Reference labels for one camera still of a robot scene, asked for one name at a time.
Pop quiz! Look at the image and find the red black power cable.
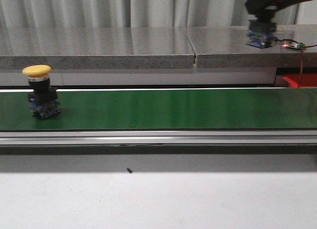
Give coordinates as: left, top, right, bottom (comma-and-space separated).
276, 37, 317, 89

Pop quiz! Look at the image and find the red plastic tray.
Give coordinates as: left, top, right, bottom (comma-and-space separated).
282, 73, 317, 88

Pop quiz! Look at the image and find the green conveyor belt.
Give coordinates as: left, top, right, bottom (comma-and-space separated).
0, 88, 317, 131

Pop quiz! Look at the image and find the grey curtain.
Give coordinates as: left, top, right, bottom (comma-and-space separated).
0, 0, 317, 29

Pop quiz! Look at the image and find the small green circuit board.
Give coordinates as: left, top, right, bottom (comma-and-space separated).
281, 41, 305, 50

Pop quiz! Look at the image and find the grey granite counter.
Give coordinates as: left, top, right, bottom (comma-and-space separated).
0, 25, 317, 70

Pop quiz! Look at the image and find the aluminium conveyor frame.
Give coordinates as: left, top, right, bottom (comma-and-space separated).
0, 88, 317, 146

